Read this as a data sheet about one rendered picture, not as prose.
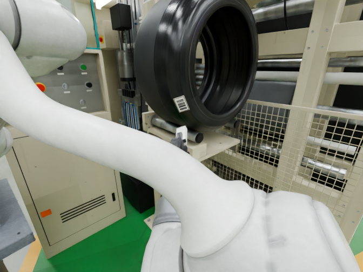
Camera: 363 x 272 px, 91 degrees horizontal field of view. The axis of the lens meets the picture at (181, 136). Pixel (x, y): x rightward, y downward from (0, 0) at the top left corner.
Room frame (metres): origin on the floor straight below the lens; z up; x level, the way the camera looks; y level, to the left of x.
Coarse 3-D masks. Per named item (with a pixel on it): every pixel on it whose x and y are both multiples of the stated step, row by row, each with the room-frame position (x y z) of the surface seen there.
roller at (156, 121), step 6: (156, 120) 0.90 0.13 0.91; (162, 120) 0.87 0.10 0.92; (162, 126) 0.85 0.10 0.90; (168, 126) 0.81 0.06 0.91; (174, 126) 0.79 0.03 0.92; (180, 126) 0.77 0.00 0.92; (174, 132) 0.78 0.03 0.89; (192, 132) 0.70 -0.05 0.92; (198, 132) 0.69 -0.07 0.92; (192, 138) 0.69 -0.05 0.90; (198, 138) 0.68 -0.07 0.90
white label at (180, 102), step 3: (183, 96) 0.62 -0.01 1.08; (174, 99) 0.62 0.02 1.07; (177, 99) 0.62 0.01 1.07; (180, 99) 0.62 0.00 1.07; (183, 99) 0.62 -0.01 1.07; (174, 102) 0.63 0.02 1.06; (177, 102) 0.63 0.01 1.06; (180, 102) 0.63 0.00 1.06; (183, 102) 0.63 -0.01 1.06; (186, 102) 0.63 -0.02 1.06; (177, 105) 0.63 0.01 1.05; (180, 105) 0.63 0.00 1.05; (183, 105) 0.63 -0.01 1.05; (186, 105) 0.63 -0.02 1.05; (180, 108) 0.64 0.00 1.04; (183, 108) 0.64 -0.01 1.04; (186, 108) 0.64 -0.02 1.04; (189, 108) 0.64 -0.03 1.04; (180, 111) 0.64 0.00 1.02
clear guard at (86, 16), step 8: (56, 0) 1.06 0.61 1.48; (64, 0) 1.08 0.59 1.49; (72, 0) 1.10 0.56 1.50; (80, 0) 1.13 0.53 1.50; (88, 0) 1.16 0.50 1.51; (72, 8) 1.10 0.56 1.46; (80, 8) 1.13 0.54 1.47; (88, 8) 1.15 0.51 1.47; (80, 16) 1.12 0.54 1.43; (88, 16) 1.15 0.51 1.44; (88, 24) 1.14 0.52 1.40; (96, 24) 1.17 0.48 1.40; (88, 32) 1.14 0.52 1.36; (96, 32) 1.16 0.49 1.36; (88, 40) 1.13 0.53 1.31; (96, 40) 1.16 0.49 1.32; (88, 48) 1.12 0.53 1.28; (96, 48) 1.15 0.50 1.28
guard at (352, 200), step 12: (288, 108) 0.87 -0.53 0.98; (300, 108) 0.83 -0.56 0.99; (312, 108) 0.80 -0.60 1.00; (240, 120) 1.06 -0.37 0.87; (300, 120) 0.83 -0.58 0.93; (276, 132) 0.90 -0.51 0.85; (300, 132) 0.82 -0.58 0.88; (300, 144) 0.81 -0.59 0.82; (324, 144) 0.74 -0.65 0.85; (348, 144) 0.68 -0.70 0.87; (264, 156) 0.93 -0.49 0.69; (300, 156) 0.80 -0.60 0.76; (216, 168) 1.18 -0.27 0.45; (252, 168) 0.97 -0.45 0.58; (276, 168) 0.88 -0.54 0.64; (288, 168) 0.83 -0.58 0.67; (288, 180) 0.82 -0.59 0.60; (360, 180) 0.62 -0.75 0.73; (336, 192) 0.67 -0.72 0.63; (336, 204) 0.66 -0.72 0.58; (348, 204) 0.63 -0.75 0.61
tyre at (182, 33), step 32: (160, 0) 0.81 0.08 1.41; (192, 0) 0.66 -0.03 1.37; (224, 0) 0.73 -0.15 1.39; (160, 32) 0.65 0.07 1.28; (192, 32) 0.63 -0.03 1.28; (224, 32) 1.06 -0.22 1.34; (256, 32) 0.90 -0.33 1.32; (160, 64) 0.63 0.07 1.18; (192, 64) 0.63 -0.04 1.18; (224, 64) 1.11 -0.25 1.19; (256, 64) 0.92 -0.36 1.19; (160, 96) 0.66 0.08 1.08; (192, 96) 0.64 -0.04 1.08; (224, 96) 1.03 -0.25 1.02; (192, 128) 0.72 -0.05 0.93
